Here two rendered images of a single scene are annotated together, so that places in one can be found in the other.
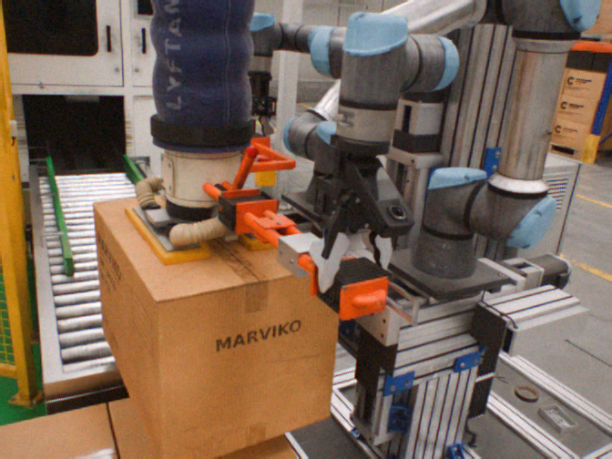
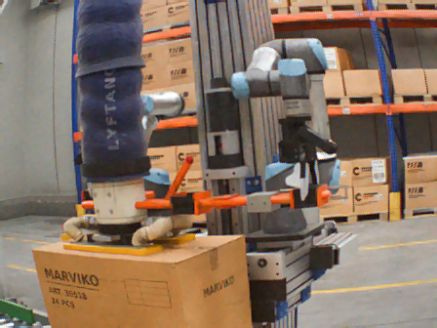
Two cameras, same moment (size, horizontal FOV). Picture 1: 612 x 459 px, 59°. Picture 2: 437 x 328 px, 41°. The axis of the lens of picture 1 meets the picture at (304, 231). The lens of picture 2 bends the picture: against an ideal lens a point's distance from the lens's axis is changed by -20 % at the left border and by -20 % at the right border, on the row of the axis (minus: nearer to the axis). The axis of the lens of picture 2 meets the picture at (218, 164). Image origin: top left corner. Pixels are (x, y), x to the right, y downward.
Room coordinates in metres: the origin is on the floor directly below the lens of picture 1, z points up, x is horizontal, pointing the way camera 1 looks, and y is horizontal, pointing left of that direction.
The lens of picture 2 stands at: (-0.71, 1.02, 1.38)
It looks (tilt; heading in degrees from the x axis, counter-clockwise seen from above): 3 degrees down; 329
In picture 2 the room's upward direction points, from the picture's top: 5 degrees counter-clockwise
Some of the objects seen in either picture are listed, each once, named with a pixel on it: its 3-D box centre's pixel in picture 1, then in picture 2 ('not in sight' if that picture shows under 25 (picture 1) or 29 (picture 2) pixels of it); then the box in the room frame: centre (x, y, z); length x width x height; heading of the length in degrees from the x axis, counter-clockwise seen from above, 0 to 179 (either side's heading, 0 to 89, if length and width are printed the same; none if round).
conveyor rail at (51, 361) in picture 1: (40, 249); not in sight; (2.22, 1.18, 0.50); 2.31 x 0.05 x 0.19; 28
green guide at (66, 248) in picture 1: (48, 202); not in sight; (2.56, 1.30, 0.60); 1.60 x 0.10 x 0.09; 28
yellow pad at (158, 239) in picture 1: (163, 224); (107, 243); (1.15, 0.32, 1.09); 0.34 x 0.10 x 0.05; 32
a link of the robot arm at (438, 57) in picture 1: (408, 62); (292, 82); (0.79, -0.12, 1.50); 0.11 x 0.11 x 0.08; 46
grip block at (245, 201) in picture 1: (248, 209); (190, 203); (0.99, 0.11, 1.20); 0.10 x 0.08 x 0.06; 122
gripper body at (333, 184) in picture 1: (354, 182); (297, 140); (0.71, -0.06, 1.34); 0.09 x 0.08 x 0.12; 32
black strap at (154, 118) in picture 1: (204, 127); (115, 166); (1.20, 0.24, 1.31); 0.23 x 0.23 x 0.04
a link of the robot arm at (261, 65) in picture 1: (260, 65); not in sight; (1.57, 0.16, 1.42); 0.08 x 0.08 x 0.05
